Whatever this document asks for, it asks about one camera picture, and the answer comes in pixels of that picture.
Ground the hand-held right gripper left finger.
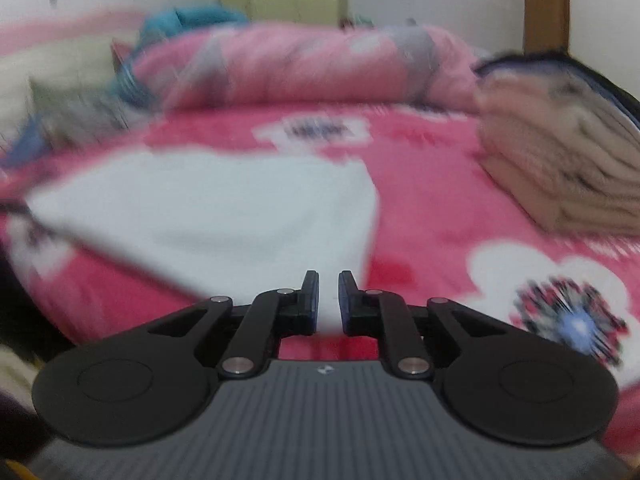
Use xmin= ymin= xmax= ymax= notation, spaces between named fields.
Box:
xmin=147 ymin=270 xmax=321 ymax=380

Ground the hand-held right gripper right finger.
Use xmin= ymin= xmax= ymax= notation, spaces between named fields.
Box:
xmin=337 ymin=270 xmax=508 ymax=380

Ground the white shirt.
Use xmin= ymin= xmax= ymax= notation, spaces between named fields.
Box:
xmin=22 ymin=152 xmax=378 ymax=306

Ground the stack of folded clothes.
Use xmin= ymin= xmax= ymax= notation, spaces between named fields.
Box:
xmin=472 ymin=50 xmax=640 ymax=238

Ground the pink floral blanket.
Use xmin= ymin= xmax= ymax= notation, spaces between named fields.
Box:
xmin=0 ymin=102 xmax=640 ymax=461

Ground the pink grey floral quilt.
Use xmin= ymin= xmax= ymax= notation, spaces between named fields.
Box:
xmin=132 ymin=22 xmax=488 ymax=111

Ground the grey garment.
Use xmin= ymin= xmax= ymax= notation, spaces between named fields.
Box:
xmin=50 ymin=95 xmax=166 ymax=141

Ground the teal patterned blanket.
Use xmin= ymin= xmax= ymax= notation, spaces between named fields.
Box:
xmin=107 ymin=4 xmax=251 ymax=101

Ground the blue cloth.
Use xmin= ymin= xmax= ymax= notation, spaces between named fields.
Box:
xmin=0 ymin=115 xmax=51 ymax=171

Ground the wooden door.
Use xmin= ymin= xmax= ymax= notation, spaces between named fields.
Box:
xmin=522 ymin=0 xmax=571 ymax=56

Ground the pink white headboard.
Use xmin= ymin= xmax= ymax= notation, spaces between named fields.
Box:
xmin=0 ymin=7 xmax=146 ymax=131

